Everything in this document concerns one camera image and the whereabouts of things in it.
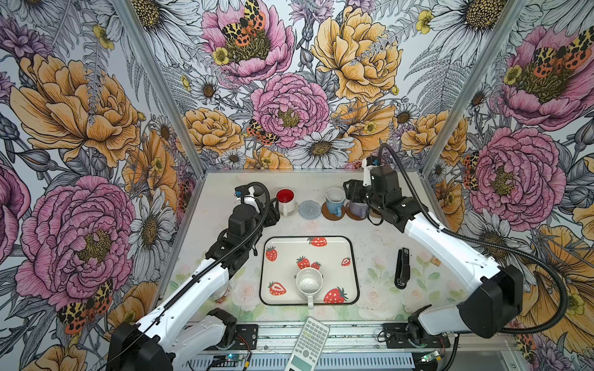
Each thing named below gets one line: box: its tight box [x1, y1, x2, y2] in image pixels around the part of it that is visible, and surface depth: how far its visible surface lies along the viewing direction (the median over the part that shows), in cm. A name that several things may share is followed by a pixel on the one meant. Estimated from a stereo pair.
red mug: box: [275, 187, 296, 216], surface depth 104 cm
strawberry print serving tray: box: [259, 235, 361, 307], surface depth 92 cm
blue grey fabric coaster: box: [297, 199, 322, 221], surface depth 108 cm
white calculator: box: [283, 316, 331, 371], surface depth 73 cm
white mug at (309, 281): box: [295, 267, 324, 310], surface depth 81 cm
